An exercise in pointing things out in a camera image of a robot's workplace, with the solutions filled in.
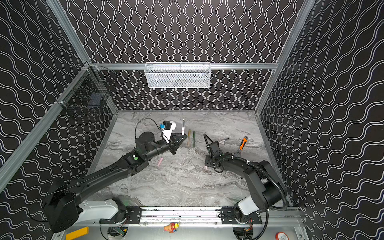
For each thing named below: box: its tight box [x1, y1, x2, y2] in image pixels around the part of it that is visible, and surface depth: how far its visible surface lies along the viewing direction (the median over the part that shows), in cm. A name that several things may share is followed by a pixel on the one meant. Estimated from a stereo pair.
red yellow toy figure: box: [163, 222, 180, 234], surface depth 70 cm
